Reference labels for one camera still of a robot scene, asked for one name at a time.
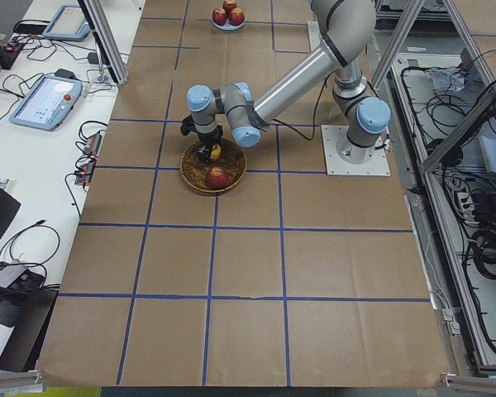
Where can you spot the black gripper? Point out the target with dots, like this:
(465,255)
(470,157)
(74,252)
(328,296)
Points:
(207,139)

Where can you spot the red yellow apple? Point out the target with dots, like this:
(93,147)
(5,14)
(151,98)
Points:
(215,153)

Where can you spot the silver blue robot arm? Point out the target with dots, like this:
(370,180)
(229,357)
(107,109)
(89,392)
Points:
(345,27)

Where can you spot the round wicker basket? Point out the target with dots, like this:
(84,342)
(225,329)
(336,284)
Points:
(233,160)

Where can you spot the dark red apple in basket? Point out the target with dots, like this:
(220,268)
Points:
(217,177)

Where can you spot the red apple on plate left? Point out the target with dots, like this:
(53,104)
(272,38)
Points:
(219,16)

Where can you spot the red apple on plate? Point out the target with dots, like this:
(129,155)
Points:
(236,16)
(229,5)
(219,16)

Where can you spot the red apple on plate right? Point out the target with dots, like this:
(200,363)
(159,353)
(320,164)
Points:
(236,16)

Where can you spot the red apple on plate back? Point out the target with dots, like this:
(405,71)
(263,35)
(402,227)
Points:
(229,5)

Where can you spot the upper black orange adapter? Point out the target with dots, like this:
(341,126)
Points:
(92,145)

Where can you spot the black orange adapter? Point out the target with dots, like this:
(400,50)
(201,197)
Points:
(92,145)
(84,174)

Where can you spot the lower black orange adapter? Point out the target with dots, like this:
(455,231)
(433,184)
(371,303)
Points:
(84,174)

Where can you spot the brown paper table cover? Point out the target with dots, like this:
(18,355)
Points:
(293,278)

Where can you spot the near teach pendant tablet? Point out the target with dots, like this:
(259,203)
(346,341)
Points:
(48,103)

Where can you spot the teach pendant tablet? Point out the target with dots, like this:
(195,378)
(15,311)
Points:
(48,103)
(68,24)

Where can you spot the far teach pendant tablet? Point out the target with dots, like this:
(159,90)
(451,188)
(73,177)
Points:
(68,24)

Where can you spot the black electronics board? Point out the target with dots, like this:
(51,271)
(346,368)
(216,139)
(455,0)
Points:
(9,53)

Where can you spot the black mat lower left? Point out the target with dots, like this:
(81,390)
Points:
(23,329)

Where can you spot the grey usb hub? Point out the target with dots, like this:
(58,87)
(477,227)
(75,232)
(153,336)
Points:
(19,277)

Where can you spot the crumpled plastic bag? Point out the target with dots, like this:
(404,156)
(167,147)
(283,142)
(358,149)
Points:
(446,79)

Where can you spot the white power strip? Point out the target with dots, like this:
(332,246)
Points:
(459,192)

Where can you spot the diagonal aluminium strut right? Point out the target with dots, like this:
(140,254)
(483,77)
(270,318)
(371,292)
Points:
(475,117)

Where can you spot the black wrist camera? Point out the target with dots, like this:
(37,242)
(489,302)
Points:
(187,126)

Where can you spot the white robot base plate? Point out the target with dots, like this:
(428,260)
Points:
(344,159)

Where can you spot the aluminium frame post left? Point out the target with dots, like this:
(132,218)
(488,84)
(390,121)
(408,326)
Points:
(109,53)

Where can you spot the aluminium rail right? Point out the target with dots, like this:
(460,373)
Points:
(461,259)

